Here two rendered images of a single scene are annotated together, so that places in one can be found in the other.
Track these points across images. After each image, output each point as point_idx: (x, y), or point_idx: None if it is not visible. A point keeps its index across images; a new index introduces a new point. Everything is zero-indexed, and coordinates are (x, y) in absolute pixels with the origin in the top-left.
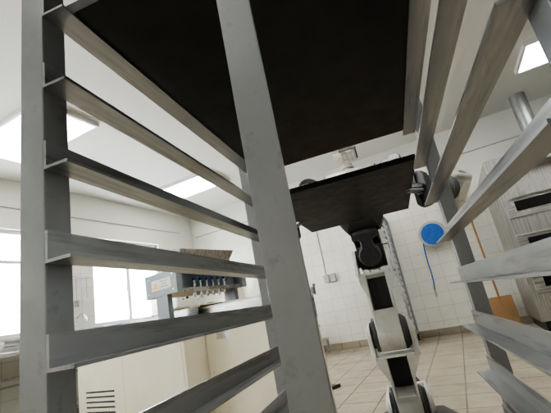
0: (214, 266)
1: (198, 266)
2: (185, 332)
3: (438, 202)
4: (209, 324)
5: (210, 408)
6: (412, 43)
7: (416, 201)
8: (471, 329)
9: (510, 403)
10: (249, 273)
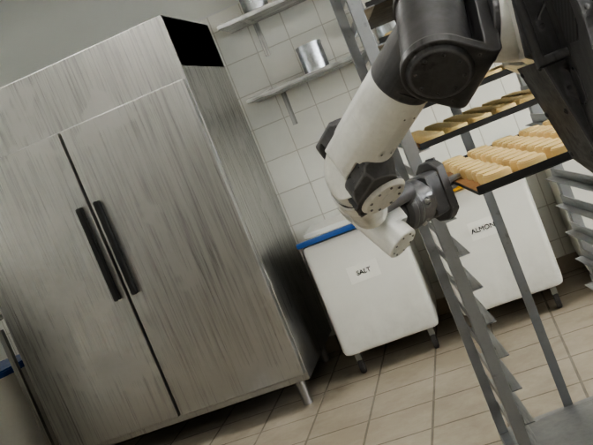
0: (582, 179)
1: (576, 178)
2: (581, 207)
3: (446, 223)
4: (589, 208)
5: (586, 240)
6: None
7: (456, 201)
8: (488, 313)
9: (490, 331)
10: (585, 189)
